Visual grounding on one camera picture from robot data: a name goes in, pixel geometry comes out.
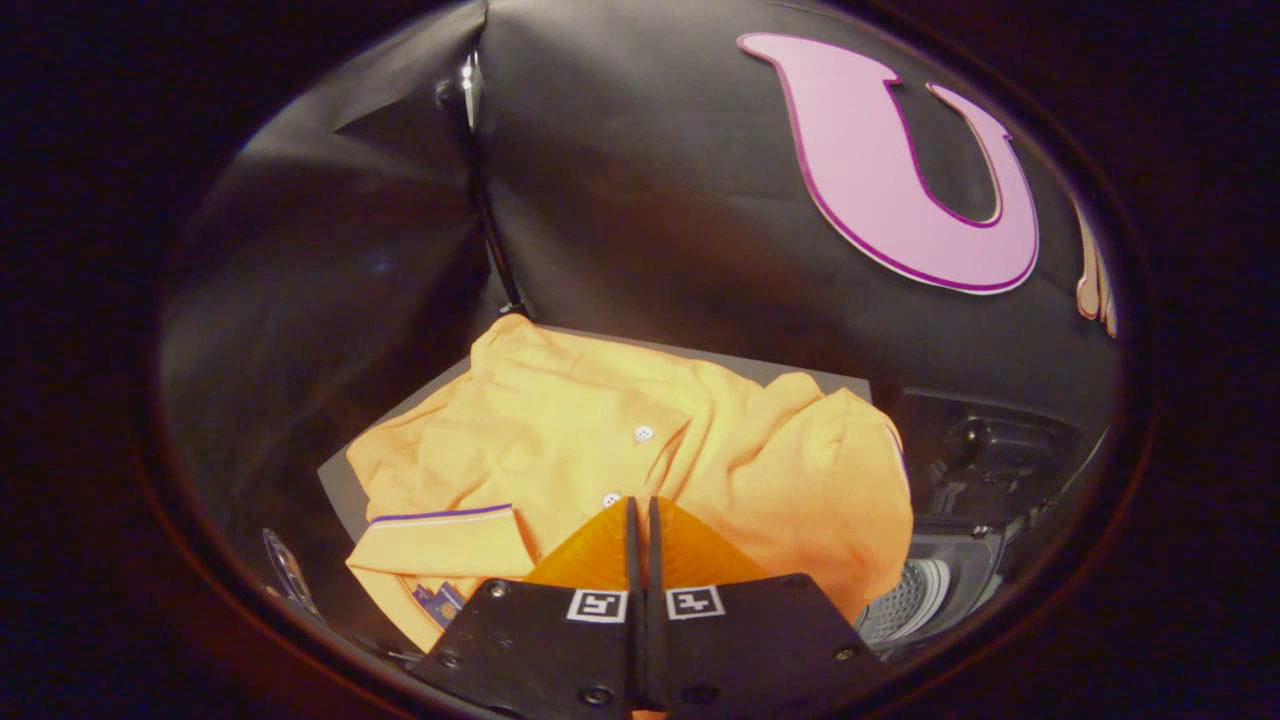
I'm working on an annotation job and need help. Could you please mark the black light stand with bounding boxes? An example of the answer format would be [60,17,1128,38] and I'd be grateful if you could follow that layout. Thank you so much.
[437,55,531,316]

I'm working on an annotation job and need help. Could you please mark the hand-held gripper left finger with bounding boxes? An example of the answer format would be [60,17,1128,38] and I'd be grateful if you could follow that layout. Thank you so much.
[415,497,646,720]

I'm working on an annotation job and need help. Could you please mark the orange polo shirt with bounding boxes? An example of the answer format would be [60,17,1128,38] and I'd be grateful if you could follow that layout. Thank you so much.
[345,315,914,651]

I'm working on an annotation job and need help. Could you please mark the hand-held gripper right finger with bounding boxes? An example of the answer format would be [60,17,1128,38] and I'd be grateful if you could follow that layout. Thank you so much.
[645,497,886,720]

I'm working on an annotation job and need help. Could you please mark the beige cabinet with dark sides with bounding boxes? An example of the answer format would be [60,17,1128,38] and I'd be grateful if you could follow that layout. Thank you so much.
[317,320,873,541]

